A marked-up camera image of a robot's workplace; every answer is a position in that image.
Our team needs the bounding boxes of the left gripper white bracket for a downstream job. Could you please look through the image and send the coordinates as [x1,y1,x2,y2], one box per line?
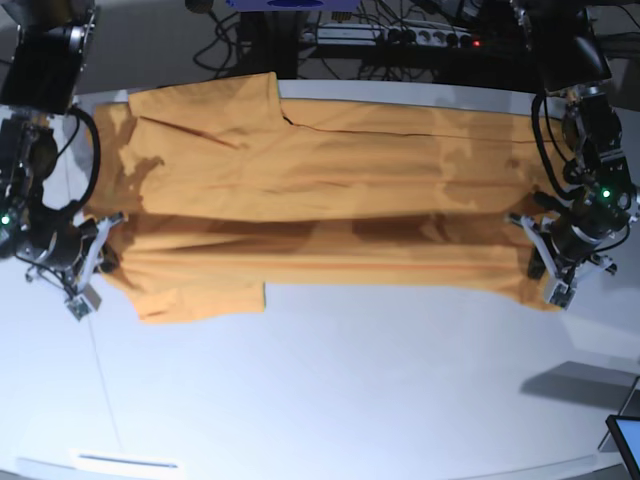
[507,213,617,310]

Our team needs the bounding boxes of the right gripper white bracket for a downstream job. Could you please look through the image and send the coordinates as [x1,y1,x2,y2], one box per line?
[24,211,126,322]

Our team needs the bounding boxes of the yellow T-shirt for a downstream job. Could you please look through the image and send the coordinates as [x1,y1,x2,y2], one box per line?
[87,73,550,324]

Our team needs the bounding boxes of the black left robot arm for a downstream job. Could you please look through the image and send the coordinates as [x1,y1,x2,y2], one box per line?
[509,1,639,309]

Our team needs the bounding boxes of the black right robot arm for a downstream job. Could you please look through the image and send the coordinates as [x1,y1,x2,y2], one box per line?
[1,1,126,320]

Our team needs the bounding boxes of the tablet screen with stand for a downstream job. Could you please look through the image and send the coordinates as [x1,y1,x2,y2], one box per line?
[598,377,639,480]

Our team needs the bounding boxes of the white flat strip on table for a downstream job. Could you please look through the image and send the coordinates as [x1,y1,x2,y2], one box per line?
[69,449,182,469]

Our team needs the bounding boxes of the white power strip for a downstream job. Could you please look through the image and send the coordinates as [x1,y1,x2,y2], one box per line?
[301,23,483,49]

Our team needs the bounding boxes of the tangled black cables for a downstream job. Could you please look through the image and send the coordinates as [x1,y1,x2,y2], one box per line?
[192,0,531,84]

